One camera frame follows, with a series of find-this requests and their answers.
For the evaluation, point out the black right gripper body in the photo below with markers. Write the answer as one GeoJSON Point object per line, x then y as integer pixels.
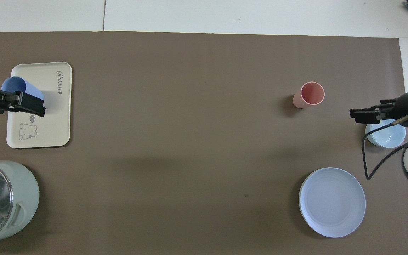
{"type": "Point", "coordinates": [407, 108]}

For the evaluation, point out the blue plastic cup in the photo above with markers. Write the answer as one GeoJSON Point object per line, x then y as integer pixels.
{"type": "Point", "coordinates": [16, 85]}

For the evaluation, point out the pink plastic cup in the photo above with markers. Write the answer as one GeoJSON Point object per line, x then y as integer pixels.
{"type": "Point", "coordinates": [312, 92]}

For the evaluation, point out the cream tray with rabbit print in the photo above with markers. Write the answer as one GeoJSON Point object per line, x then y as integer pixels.
{"type": "Point", "coordinates": [48, 127]}

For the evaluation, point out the light blue bowl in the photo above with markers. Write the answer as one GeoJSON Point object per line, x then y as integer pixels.
{"type": "Point", "coordinates": [388, 136]}

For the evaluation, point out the blue round plate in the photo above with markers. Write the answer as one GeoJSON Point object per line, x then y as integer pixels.
{"type": "Point", "coordinates": [331, 202]}

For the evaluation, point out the pale green cooking pot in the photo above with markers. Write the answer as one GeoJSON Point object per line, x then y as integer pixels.
{"type": "Point", "coordinates": [27, 198]}

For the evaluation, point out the brown table mat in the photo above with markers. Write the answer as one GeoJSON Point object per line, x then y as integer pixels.
{"type": "Point", "coordinates": [190, 106]}

